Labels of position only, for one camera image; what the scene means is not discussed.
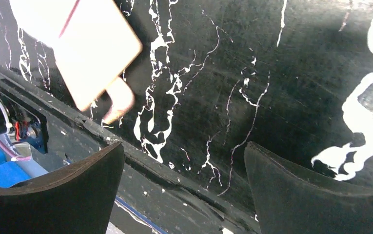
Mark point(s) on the brown leather card holder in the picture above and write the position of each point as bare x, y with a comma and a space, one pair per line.
92, 43

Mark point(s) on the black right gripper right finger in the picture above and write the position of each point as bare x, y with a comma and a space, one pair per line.
291, 199

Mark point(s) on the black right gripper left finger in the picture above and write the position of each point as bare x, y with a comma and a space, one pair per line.
75, 199

